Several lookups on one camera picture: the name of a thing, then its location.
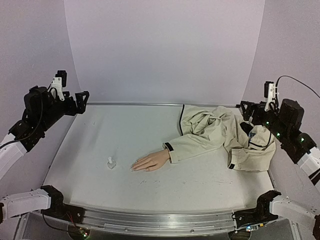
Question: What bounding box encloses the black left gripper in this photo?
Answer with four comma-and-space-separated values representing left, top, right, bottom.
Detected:
39, 91, 90, 131

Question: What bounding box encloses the clear nail polish bottle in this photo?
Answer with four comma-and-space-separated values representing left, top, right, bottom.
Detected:
107, 161, 117, 170

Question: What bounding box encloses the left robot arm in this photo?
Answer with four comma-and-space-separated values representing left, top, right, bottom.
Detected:
0, 86, 90, 223

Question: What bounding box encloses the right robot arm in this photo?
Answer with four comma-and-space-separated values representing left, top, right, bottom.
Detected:
234, 98, 320, 229

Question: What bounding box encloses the beige jacket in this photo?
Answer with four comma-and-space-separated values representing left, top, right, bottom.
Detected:
163, 105, 276, 172

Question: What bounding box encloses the mannequin hand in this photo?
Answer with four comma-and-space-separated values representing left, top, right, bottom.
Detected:
131, 149, 170, 172

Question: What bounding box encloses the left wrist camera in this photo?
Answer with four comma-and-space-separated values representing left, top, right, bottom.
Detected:
49, 70, 67, 101

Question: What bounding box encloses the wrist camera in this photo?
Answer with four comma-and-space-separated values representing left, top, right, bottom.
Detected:
264, 81, 279, 113
49, 70, 67, 101

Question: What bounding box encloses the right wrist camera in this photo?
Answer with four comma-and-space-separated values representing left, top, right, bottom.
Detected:
264, 81, 279, 113

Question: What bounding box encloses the black right camera cable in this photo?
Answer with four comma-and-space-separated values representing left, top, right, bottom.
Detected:
274, 75, 320, 100

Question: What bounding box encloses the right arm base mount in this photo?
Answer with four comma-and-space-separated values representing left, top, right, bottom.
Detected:
232, 190, 281, 230

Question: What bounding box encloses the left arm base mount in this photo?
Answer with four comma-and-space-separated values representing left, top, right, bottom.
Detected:
40, 185, 85, 226

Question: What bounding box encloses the aluminium front rail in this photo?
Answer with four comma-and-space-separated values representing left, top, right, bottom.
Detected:
22, 208, 296, 237

